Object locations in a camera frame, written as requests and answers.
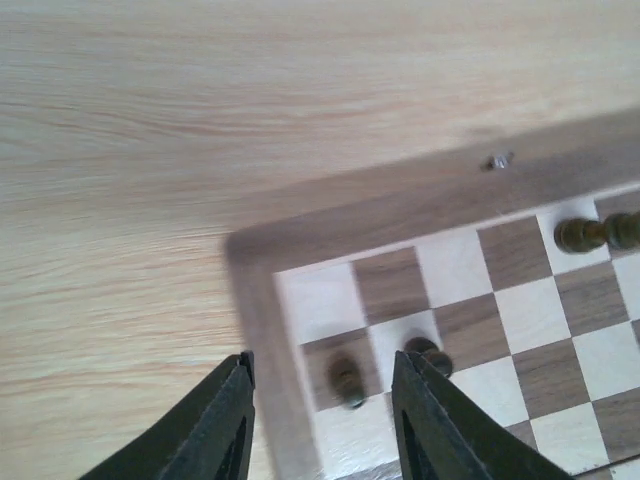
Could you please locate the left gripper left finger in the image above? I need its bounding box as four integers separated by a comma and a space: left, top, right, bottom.
82, 351, 256, 479

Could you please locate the dark pawn chess piece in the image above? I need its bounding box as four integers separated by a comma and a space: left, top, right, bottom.
328, 355, 366, 409
404, 337, 454, 378

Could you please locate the wooden chess board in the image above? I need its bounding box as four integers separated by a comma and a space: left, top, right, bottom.
226, 110, 639, 479

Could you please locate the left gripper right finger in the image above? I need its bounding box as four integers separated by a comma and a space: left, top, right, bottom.
392, 351, 571, 480

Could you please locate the dark tall chess piece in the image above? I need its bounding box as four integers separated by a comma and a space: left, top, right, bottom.
554, 212, 639, 254

